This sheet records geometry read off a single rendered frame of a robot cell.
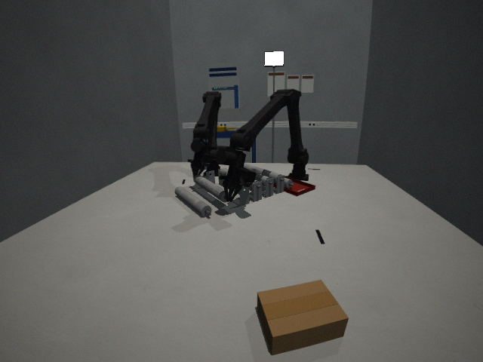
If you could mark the brown cardboard box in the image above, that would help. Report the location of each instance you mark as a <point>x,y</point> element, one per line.
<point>299,316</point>

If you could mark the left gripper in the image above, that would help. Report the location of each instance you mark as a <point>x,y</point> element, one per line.
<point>231,185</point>

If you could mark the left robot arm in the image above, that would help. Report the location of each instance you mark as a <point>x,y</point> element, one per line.
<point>297,155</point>

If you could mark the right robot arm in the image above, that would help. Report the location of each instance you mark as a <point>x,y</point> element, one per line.
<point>204,131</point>

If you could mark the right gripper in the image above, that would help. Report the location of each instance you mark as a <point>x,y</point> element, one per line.
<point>198,167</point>

